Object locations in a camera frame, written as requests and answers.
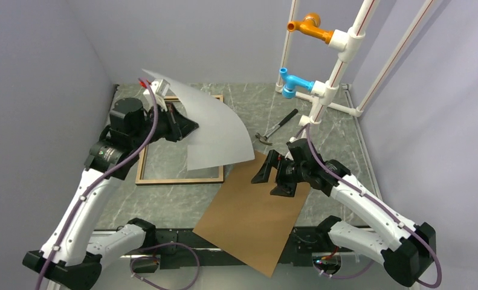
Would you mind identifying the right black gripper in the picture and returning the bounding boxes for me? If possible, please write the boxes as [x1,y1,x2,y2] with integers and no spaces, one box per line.
[251,149,309,197]

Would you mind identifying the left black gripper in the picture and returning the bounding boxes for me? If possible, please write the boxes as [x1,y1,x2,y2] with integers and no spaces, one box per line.
[132,101,199,149]

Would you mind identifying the printed photo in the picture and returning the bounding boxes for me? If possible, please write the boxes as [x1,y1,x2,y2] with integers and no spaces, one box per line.
[143,69,255,170]

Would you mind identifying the brown backing board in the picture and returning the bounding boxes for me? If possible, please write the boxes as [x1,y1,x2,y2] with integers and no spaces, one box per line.
[193,152,311,278]

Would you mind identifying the wooden picture frame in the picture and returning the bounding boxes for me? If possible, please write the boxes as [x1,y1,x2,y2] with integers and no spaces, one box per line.
[135,94,225,185]

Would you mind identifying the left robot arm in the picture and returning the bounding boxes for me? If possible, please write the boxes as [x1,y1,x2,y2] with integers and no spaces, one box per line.
[22,98,198,289]

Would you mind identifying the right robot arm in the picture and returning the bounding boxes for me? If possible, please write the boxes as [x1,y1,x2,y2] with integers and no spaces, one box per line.
[251,138,442,288]

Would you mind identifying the blue plastic faucet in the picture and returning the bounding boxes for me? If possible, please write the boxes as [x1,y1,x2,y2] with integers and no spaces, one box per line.
[279,67,315,99]

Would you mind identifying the white pvc pipe stand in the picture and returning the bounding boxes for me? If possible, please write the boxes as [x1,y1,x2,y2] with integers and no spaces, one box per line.
[276,1,438,127]

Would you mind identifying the orange plastic faucet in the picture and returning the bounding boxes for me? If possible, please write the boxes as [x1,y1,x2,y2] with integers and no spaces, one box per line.
[287,13,334,44]

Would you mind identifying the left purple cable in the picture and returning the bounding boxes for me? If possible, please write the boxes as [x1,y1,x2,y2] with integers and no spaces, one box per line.
[34,78,201,290]

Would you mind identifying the purple cable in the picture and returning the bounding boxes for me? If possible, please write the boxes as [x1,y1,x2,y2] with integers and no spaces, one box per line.
[34,78,201,290]
[296,124,443,289]

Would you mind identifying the black handled hammer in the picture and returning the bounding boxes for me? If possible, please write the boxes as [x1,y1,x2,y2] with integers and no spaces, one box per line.
[255,109,299,146]

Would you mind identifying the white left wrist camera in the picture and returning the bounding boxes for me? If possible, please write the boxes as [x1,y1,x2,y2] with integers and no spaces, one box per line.
[139,79,170,111]

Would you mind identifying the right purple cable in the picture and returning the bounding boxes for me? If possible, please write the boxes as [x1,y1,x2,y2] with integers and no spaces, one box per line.
[296,124,443,289]

